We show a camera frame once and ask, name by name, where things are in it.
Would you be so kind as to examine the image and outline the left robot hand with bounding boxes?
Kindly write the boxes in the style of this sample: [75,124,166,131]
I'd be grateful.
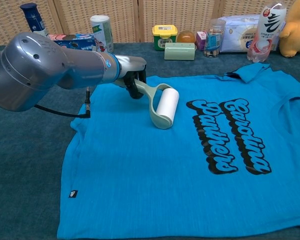
[114,56,148,100]

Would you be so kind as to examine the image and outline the green lint roller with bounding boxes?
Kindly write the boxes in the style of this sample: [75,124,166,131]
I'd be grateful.
[114,79,180,130]

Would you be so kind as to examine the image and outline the pale green box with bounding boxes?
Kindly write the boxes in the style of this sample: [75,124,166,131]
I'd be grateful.
[163,42,196,61]

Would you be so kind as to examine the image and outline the yellow lidded green container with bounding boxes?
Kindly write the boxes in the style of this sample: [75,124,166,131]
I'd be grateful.
[152,24,178,52]

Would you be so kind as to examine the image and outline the white green snack canister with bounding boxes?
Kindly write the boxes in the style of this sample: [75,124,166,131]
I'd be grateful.
[89,14,115,54]

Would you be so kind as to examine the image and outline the woven folding screen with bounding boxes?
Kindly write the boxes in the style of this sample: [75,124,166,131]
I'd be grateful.
[0,0,299,48]

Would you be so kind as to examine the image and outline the orange round jar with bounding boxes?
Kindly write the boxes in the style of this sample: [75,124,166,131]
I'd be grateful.
[176,30,196,44]

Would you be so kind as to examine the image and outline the blue cookie box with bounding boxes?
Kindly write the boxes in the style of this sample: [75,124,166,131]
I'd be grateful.
[48,33,97,52]

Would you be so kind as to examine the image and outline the purple small carton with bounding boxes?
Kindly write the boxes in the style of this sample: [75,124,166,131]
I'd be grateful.
[195,30,208,52]

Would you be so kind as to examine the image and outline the blue printed t-shirt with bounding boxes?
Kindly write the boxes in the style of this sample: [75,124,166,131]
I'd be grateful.
[56,62,300,240]

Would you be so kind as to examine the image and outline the clear plastic jar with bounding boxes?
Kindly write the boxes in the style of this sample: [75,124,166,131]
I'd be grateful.
[203,18,227,59]

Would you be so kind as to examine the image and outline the white tissue pack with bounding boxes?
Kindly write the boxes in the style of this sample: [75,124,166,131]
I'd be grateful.
[217,14,286,53]

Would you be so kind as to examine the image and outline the blue white spray can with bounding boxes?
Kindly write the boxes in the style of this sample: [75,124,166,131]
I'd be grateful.
[20,2,49,38]

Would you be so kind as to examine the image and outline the clear drink bottle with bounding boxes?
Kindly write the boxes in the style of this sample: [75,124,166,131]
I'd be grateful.
[246,0,288,63]

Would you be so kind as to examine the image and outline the yellow plush toy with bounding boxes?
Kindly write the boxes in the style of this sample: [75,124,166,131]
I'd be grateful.
[279,0,300,58]

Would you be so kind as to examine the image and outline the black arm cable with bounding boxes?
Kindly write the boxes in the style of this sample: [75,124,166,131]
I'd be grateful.
[33,86,92,119]

